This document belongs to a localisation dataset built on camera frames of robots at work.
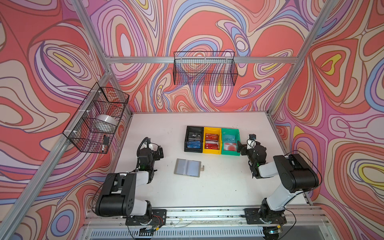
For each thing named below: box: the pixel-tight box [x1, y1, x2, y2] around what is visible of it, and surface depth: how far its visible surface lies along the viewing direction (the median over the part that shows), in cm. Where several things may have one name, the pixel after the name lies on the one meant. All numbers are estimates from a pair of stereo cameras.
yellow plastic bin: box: [203, 127, 222, 155], surface depth 101 cm
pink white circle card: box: [223, 142, 237, 151], surface depth 100 cm
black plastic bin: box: [184, 125, 204, 153], surface depth 104 cm
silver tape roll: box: [94, 114, 118, 133], surface depth 74 cm
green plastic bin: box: [221, 128, 241, 156], surface depth 101 cm
